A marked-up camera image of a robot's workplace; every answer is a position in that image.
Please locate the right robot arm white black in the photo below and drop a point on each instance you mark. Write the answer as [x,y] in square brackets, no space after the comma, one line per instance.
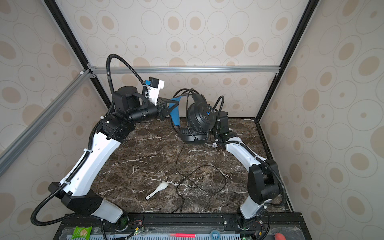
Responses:
[265,187]

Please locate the red round object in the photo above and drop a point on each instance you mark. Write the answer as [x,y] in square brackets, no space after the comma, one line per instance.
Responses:
[279,236]

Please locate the green snack packet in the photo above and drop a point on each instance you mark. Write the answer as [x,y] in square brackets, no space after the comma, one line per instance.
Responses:
[82,233]

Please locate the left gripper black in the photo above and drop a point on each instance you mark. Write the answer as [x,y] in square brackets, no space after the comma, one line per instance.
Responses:
[163,110]

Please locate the aluminium rail left wall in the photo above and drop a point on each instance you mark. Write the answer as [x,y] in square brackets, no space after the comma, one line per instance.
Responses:
[26,137]

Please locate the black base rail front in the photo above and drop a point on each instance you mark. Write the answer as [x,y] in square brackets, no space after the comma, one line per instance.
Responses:
[150,226]

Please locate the black blue headphones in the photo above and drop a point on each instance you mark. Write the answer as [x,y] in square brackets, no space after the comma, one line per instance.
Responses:
[200,120]

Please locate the white ceramic spoon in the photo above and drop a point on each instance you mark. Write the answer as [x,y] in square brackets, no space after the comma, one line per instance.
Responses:
[160,187]

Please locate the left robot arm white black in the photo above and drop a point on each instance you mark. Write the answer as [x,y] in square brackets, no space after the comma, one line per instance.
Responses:
[74,190]

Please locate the horizontal aluminium rail back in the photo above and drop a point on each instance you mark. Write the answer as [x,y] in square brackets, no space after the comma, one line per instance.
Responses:
[206,69]

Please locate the pink pen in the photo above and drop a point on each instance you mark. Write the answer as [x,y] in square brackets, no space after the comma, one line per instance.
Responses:
[182,235]

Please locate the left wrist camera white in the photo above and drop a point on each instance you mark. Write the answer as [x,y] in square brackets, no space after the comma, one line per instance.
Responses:
[152,88]

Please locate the white headphones with red cable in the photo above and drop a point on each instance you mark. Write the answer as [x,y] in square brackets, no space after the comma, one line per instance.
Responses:
[213,145]

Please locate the blue tape roll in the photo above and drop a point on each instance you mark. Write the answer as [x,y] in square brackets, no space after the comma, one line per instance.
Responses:
[215,235]

